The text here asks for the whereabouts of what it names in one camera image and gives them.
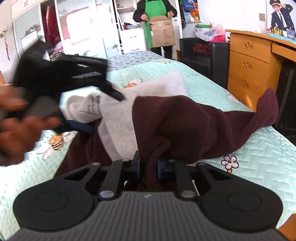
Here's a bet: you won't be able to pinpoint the maroon and white fleece jacket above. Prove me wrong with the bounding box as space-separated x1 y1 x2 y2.
56 72 278 191

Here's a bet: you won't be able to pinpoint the red hanging clothes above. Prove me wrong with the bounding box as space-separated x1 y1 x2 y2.
41 1 63 52

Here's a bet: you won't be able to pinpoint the person's left hand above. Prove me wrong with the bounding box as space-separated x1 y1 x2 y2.
1 85 61 166

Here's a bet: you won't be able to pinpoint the blue sliding door wardrobe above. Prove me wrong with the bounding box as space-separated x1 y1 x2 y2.
11 1 121 58

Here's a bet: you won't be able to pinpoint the mint green bee bedspread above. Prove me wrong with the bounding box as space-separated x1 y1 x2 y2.
10 56 285 240

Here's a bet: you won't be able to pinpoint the purple dotted bed sheet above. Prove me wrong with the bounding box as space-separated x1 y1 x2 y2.
108 51 163 71

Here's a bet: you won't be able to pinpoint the white drawer cabinet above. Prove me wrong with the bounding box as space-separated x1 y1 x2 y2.
119 28 147 54

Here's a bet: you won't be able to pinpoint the black leather armchair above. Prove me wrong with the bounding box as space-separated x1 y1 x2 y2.
180 38 230 89

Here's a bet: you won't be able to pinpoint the person in green apron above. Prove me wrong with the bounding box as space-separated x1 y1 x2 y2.
133 0 177 59

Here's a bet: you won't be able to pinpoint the brown cardboard box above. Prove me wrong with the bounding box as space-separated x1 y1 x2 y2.
149 16 176 48

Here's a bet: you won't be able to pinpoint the wooden dresser desk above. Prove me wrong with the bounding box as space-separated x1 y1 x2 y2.
225 29 296 241

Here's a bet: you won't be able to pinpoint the pink plush toy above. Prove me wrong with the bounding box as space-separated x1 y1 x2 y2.
210 35 230 43

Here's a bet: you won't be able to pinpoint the white plastic bag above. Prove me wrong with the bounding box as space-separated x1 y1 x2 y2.
195 24 225 42

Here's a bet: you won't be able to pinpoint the pilot boy portrait photo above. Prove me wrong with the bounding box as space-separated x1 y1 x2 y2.
266 0 295 40

